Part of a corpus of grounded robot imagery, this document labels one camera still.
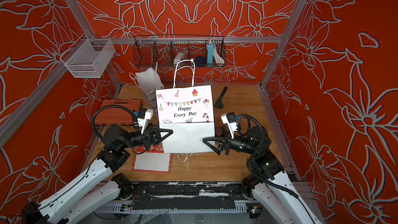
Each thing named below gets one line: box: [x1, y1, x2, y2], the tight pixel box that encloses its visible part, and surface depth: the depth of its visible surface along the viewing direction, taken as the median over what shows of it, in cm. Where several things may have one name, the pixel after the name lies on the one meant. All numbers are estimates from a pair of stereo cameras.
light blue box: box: [206, 43, 215, 68], surface depth 90 cm
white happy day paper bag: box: [155, 59, 216, 154], surface depth 57 cm
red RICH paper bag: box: [132, 142, 173, 174], surface depth 83 cm
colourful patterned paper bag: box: [134, 67, 165, 109], surface depth 94 cm
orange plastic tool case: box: [94, 99, 143, 126], surface depth 97 cm
